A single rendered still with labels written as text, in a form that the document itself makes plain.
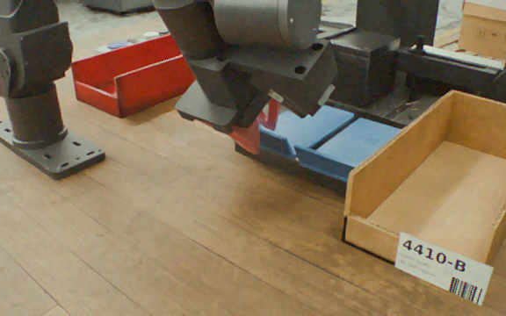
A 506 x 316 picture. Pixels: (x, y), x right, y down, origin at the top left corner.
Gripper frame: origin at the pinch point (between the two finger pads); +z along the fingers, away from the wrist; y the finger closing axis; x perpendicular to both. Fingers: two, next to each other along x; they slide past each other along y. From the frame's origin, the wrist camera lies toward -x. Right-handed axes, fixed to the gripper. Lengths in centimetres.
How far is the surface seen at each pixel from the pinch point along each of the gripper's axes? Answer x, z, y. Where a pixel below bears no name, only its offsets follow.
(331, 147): -6.1, 3.6, 3.6
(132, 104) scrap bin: 22.8, 2.7, -0.7
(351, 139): -6.9, 5.2, 6.3
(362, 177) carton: -14.0, -4.1, -2.6
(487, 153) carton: -20.2, 11.8, 14.4
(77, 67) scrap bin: 34.4, -0.8, 0.3
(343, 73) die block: 2.1, 10.4, 19.4
